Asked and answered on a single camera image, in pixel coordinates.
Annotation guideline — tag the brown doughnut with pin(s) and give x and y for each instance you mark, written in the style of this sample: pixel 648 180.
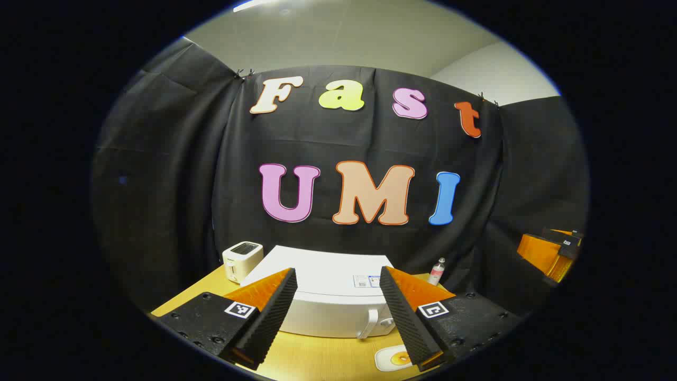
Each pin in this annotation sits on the brown doughnut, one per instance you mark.
pixel 400 359

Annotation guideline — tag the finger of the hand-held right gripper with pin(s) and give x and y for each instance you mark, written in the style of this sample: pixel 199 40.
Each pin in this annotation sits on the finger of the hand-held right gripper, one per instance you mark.
pixel 542 251

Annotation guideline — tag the white toaster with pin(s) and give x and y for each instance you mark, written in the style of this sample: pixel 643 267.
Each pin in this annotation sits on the white toaster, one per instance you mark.
pixel 240 259

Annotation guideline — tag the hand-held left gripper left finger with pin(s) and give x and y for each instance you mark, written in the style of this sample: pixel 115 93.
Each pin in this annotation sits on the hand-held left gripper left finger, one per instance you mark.
pixel 270 317

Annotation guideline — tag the white square plate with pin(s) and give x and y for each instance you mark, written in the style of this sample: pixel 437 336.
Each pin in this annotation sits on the white square plate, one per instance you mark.
pixel 383 360

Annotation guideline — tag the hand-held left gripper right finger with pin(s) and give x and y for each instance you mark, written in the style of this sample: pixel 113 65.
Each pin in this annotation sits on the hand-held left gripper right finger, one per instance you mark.
pixel 407 317

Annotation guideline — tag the white microwave oven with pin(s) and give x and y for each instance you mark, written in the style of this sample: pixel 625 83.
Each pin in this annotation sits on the white microwave oven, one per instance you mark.
pixel 317 272

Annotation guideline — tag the small bottle with pink label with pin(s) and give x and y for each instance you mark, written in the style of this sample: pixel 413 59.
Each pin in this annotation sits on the small bottle with pink label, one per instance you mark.
pixel 437 272

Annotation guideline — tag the black backdrop cloth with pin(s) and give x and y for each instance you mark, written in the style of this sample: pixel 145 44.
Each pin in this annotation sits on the black backdrop cloth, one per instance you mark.
pixel 174 185

